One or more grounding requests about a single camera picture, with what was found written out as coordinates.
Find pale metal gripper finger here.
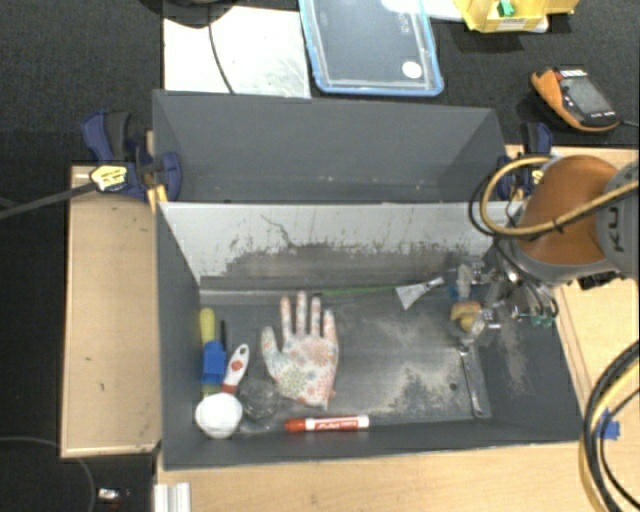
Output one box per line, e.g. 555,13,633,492
476,307,503,349
458,341,490,420

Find small yellow rounded thing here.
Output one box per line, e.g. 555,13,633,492
449,299,482,335

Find pale grey cone-shaped piece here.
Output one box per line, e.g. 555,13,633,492
395,276,447,312

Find red and white marker pen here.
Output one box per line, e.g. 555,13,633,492
284,414,372,434

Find floral print work glove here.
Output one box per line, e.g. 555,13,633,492
260,291,341,412

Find clear glass jar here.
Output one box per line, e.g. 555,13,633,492
238,376,282,427

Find grey metal bin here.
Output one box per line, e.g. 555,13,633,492
151,88,584,472

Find yellow and blue tool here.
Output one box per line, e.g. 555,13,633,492
199,307,228,400

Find pale wood flat board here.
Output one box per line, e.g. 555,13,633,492
59,164,164,459

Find black cylinder on white bracket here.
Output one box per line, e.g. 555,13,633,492
577,272,620,292

